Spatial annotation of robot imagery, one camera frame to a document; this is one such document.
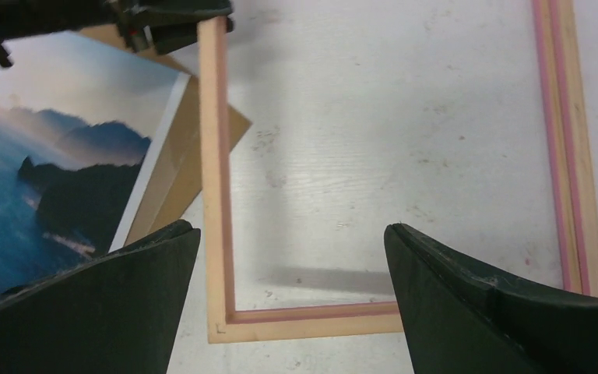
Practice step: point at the seascape photo print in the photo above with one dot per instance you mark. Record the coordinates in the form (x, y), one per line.
(82, 125)

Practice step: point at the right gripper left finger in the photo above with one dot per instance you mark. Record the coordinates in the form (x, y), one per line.
(118, 313)

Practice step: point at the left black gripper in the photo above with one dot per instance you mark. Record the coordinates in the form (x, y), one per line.
(166, 25)

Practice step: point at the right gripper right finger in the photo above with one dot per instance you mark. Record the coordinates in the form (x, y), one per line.
(462, 315)

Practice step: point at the pink wooden picture frame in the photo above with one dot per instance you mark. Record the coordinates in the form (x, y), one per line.
(571, 170)

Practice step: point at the brown cardboard backing board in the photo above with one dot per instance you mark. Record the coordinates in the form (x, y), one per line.
(175, 180)

